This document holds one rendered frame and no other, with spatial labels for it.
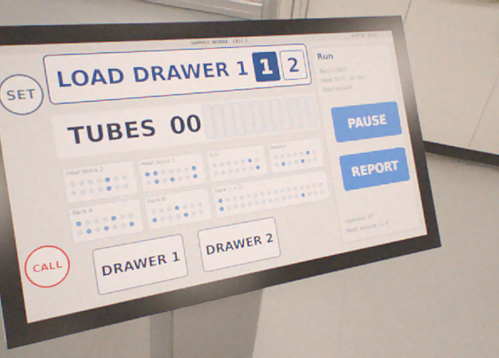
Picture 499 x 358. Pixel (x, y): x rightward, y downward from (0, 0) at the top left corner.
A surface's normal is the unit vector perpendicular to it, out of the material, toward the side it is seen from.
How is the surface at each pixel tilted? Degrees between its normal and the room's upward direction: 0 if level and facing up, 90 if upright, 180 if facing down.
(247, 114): 50
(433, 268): 0
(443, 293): 0
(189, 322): 90
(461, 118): 90
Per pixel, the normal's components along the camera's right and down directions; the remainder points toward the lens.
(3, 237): 0.35, -0.08
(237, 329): 0.37, 0.57
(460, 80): -0.22, 0.55
